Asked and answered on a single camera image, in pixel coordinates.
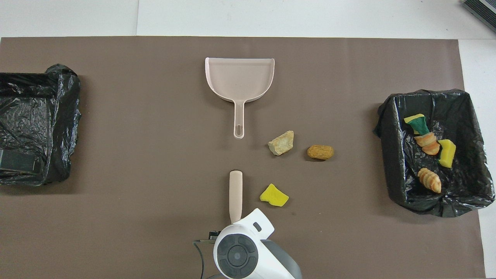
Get pink brush black bristles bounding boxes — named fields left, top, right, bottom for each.
left=229, top=170, right=243, bottom=225

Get brown bread nugget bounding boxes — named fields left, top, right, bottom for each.
left=307, top=145, right=334, bottom=160

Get pink plastic dustpan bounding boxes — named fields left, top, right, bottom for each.
left=205, top=57, right=275, bottom=139

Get beige ridged bread piece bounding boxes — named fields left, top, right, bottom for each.
left=417, top=167, right=442, bottom=194

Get yellow green sponge piece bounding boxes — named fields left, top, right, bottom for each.
left=403, top=113, right=430, bottom=136

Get orange striped bread piece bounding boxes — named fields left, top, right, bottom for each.
left=413, top=132, right=441, bottom=156

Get bin with black bag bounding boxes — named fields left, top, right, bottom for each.
left=373, top=89, right=496, bottom=217
left=0, top=64, right=82, bottom=186

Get small yellow sponge piece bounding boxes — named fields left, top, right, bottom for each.
left=259, top=183, right=290, bottom=207

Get brown paper table mat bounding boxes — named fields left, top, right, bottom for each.
left=0, top=36, right=486, bottom=279

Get beige rough foam chunk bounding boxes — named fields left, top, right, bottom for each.
left=267, top=130, right=295, bottom=157

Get dark ribbed device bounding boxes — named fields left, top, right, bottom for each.
left=463, top=0, right=496, bottom=34

